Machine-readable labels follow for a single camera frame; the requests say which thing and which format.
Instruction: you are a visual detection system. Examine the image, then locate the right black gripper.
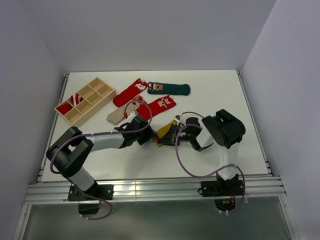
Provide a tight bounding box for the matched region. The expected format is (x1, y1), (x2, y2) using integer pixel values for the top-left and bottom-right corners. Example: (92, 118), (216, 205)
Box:
(158, 123), (194, 146)

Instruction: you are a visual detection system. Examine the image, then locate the yellow sock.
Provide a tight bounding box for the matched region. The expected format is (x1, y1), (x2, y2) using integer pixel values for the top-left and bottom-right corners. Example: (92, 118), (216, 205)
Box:
(154, 120), (178, 147)

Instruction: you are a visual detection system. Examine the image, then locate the wooden compartment tray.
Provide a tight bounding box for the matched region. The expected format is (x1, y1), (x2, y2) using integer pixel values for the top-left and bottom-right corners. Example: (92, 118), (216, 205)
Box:
(54, 77), (117, 127)

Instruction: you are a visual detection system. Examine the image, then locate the red white striped sock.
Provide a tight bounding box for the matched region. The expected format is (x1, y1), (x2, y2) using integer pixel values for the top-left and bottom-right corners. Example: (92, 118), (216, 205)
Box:
(68, 93), (84, 107)

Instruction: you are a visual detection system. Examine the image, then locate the red sock with santa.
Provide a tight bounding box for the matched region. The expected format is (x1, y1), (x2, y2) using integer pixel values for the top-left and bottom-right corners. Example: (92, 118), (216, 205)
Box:
(56, 103), (73, 116)

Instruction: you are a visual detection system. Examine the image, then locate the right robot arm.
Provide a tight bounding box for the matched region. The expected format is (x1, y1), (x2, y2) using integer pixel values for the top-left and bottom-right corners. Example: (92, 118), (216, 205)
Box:
(154, 109), (246, 195)

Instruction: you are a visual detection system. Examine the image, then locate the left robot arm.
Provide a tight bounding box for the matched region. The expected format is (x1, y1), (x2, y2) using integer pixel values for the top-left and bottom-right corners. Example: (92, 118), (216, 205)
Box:
(46, 115), (157, 200)

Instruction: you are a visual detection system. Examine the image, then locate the beige sock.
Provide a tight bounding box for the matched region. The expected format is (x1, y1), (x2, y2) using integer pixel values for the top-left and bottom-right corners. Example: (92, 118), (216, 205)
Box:
(106, 101), (144, 125)

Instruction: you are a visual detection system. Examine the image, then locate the red sock centre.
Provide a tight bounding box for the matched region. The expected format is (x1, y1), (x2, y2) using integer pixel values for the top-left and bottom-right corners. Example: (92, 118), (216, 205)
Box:
(137, 95), (177, 120)

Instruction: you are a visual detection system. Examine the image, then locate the dark green sock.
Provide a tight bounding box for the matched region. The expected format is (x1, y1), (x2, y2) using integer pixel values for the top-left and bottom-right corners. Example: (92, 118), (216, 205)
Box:
(147, 81), (191, 96)

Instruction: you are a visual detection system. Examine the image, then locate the red sock upper left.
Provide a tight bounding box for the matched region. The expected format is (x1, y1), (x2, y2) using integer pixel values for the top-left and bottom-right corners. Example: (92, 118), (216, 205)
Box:
(112, 78), (148, 108)

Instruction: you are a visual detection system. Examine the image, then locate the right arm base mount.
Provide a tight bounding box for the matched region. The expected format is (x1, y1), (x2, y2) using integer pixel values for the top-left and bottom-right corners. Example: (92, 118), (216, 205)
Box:
(197, 180), (246, 215)

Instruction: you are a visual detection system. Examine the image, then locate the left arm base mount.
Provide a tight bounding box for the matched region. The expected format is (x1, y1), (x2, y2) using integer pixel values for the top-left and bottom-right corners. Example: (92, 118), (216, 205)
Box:
(67, 183), (114, 220)

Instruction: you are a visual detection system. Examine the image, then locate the aluminium front rail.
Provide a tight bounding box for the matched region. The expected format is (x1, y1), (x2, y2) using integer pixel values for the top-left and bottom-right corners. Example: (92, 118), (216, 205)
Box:
(23, 176), (286, 205)

